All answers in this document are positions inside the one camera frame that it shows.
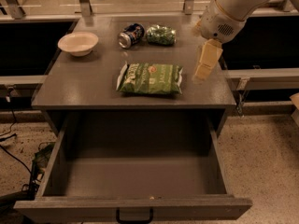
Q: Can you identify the grey open top drawer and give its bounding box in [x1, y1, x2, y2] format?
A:
[15, 113, 252, 223]

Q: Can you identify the small green crumpled bag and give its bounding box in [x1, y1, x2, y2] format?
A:
[146, 24, 176, 46]

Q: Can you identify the metal railing frame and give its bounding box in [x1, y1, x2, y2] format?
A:
[0, 0, 296, 20]

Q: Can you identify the black floor cable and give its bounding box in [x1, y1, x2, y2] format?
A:
[0, 87, 33, 175]

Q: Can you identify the black drawer handle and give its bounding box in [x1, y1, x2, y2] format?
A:
[115, 208, 154, 224]

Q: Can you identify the grey cabinet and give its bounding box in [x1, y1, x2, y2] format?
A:
[32, 16, 235, 137]

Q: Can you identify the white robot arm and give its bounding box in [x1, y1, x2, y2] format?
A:
[192, 0, 299, 81]

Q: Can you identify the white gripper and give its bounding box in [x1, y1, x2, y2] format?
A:
[192, 0, 246, 80]

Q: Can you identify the white ceramic bowl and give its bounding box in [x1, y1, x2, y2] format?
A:
[58, 32, 99, 57]

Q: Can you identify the green jalapeno chip bag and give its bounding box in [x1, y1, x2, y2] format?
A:
[116, 63, 183, 95]

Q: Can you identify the green bag on floor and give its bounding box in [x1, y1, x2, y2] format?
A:
[33, 142, 54, 172]

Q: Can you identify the blue soda can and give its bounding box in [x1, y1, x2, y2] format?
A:
[118, 23, 145, 49]

